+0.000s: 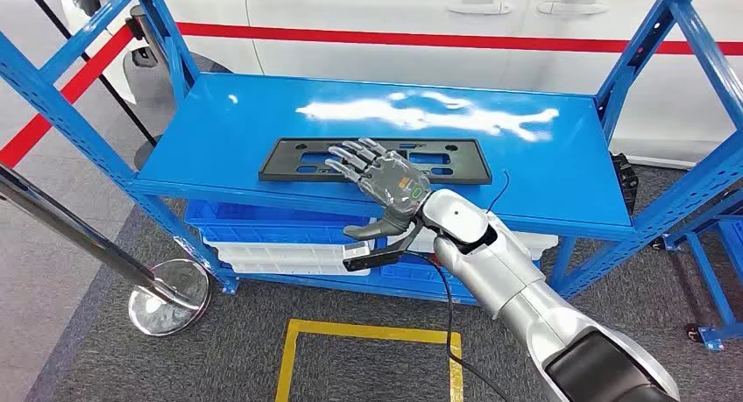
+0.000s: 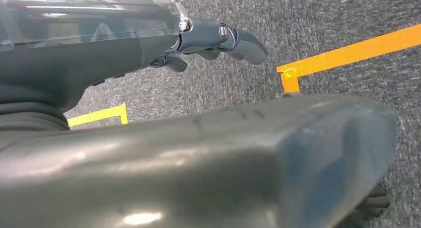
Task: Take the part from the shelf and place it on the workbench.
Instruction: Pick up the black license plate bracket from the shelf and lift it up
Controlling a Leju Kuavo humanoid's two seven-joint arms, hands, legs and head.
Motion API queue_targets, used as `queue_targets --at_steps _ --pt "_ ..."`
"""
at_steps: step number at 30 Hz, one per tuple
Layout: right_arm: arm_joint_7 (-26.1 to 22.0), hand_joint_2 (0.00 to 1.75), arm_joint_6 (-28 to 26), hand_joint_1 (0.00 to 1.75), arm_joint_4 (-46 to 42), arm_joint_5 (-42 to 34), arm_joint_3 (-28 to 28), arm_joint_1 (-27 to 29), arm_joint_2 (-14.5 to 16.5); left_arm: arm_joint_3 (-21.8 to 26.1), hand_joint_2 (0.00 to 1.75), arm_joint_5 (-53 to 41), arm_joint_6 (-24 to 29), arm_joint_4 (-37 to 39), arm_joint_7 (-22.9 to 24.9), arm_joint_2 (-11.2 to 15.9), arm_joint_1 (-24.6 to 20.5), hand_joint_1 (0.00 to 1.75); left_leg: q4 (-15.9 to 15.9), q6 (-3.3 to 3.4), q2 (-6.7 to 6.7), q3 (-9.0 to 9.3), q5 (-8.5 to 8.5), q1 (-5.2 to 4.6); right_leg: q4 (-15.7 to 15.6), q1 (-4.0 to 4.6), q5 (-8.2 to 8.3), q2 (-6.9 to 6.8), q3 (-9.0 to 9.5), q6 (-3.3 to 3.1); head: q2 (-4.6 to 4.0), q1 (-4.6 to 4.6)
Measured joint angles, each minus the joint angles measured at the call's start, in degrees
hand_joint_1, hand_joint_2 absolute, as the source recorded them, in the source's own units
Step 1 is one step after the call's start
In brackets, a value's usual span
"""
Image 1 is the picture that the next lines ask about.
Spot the chrome stanchion post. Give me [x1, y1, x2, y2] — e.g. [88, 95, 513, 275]
[0, 164, 211, 338]

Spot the black plastic panel part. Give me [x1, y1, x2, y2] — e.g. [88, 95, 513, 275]
[258, 137, 493, 186]

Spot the black object behind rack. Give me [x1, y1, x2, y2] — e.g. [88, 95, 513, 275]
[610, 152, 640, 215]

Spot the thin black stanchion post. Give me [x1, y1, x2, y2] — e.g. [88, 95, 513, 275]
[20, 0, 160, 172]

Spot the blue metal shelf rack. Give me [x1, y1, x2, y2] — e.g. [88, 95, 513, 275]
[662, 190, 743, 352]
[0, 0, 743, 307]

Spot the grey stanchion post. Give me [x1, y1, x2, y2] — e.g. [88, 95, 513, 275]
[123, 4, 233, 116]

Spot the white car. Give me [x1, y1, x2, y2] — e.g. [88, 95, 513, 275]
[58, 0, 743, 170]

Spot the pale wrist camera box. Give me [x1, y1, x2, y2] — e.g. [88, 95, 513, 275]
[341, 241, 407, 273]

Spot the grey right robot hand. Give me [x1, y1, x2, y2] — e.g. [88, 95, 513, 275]
[323, 137, 434, 242]

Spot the red barrier belt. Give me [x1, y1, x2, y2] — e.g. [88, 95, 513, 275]
[0, 25, 136, 168]
[176, 20, 743, 57]

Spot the thin black wire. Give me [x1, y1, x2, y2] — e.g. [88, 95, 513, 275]
[486, 170, 511, 214]

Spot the blue plastic crate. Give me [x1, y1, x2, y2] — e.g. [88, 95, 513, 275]
[184, 201, 372, 245]
[379, 254, 483, 302]

